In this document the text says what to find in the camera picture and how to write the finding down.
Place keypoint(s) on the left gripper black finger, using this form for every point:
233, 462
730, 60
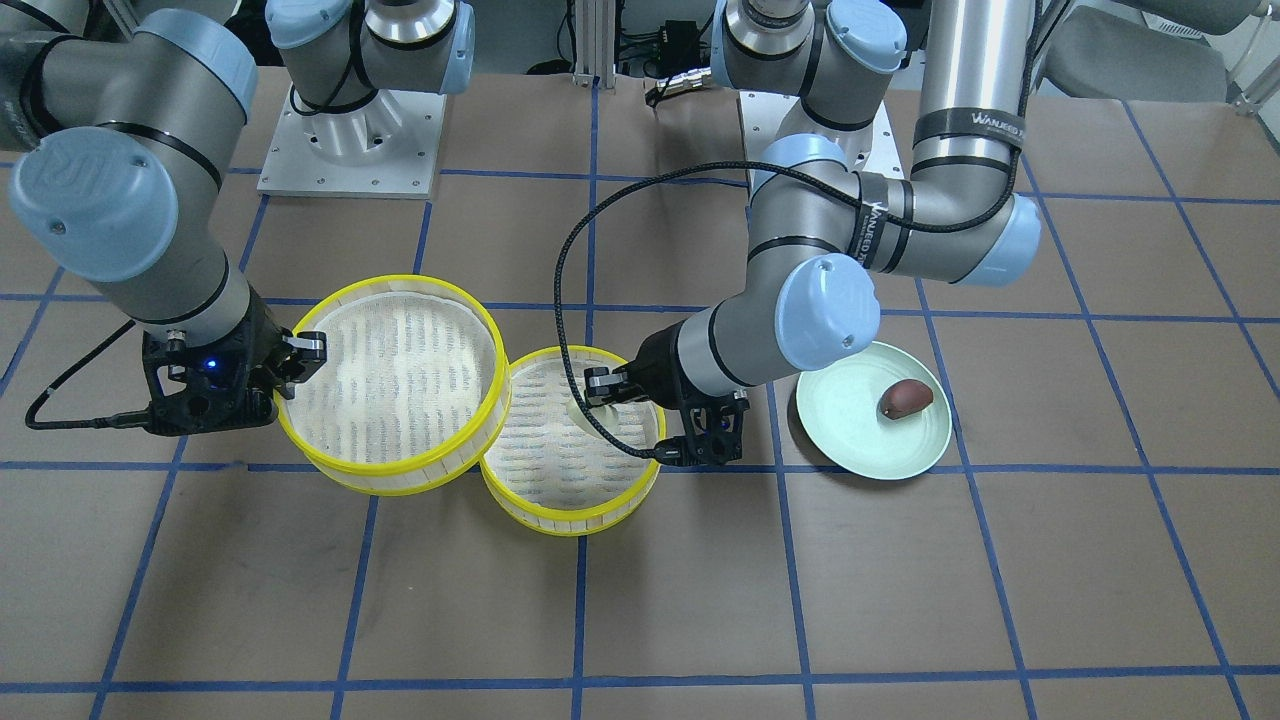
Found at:
603, 386

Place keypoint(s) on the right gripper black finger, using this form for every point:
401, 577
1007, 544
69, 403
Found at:
295, 359

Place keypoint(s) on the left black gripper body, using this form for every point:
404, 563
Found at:
657, 368

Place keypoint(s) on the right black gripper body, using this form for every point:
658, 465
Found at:
262, 338

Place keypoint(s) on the yellow steamer layer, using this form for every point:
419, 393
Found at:
414, 389
549, 469

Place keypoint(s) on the brown steamed bun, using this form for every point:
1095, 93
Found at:
905, 398

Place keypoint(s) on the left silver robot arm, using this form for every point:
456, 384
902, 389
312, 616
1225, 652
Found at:
819, 225

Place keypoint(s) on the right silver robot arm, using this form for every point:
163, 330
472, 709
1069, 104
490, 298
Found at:
122, 151

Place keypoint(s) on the pale green plate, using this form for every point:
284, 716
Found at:
837, 407

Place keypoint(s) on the aluminium frame post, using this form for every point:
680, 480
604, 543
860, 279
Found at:
594, 43

